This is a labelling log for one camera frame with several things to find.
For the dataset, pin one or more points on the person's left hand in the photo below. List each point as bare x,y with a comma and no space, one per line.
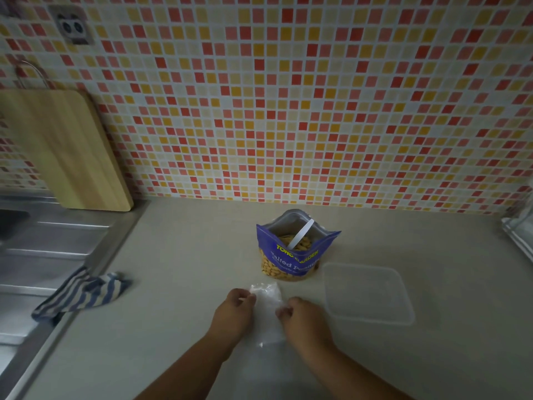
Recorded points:
231,320

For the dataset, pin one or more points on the person's right hand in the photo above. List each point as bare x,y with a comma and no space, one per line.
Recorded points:
306,324

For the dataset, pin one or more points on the small clear plastic bag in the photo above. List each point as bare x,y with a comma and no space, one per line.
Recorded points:
266,308

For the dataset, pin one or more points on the blue peanuts pouch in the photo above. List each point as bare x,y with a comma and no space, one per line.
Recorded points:
270,252

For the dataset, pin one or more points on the white plastic spoon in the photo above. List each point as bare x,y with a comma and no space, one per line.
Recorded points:
300,236

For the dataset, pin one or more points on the person's right forearm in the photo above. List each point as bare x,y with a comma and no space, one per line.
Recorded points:
350,379

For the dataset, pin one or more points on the person's left forearm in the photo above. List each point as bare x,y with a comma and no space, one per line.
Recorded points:
187,374

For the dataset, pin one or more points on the blue striped dish cloth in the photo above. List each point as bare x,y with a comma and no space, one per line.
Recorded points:
79,293

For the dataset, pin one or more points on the stainless steel sink drainboard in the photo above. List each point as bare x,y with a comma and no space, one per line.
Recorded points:
41,249

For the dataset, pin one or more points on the white dish rack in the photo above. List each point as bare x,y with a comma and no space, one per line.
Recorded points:
520,233

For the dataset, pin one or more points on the wooden cutting board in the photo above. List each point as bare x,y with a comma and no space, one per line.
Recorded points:
66,149

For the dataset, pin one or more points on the panda wall hook sticker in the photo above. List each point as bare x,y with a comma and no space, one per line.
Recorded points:
71,25

